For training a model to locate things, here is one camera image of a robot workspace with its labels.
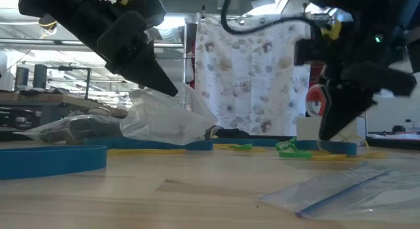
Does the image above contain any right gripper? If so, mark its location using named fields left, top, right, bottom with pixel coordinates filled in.
left=318, top=35, right=417, bottom=141

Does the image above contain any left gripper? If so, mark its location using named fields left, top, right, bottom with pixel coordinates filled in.
left=65, top=0, right=179, bottom=97

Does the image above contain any wide blue rubber band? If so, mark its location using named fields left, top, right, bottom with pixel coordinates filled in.
left=0, top=144, right=108, bottom=181
left=294, top=139, right=358, bottom=157
left=83, top=137, right=215, bottom=152

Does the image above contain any green rubber band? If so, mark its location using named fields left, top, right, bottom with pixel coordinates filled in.
left=274, top=136, right=314, bottom=159
left=228, top=142, right=254, bottom=151

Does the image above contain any bag of black bands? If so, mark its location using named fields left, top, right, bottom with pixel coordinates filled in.
left=66, top=119, right=123, bottom=145

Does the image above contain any red tape dispenser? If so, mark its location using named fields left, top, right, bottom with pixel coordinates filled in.
left=305, top=84, right=329, bottom=117

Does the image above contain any red plastic bin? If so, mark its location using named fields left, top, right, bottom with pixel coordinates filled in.
left=188, top=41, right=197, bottom=89

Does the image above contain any black computer monitor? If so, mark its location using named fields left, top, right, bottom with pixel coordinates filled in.
left=14, top=66, right=30, bottom=91
left=32, top=64, right=49, bottom=90

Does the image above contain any white floral cloth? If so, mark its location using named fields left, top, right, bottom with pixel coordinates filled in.
left=196, top=12, right=312, bottom=137

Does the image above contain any black and gray glove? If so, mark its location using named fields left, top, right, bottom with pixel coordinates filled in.
left=203, top=124, right=251, bottom=140

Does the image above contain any bicycle wheel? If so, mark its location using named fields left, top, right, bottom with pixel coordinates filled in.
left=0, top=107, right=42, bottom=131

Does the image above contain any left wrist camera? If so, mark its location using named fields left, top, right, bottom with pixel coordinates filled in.
left=96, top=10, right=148, bottom=75

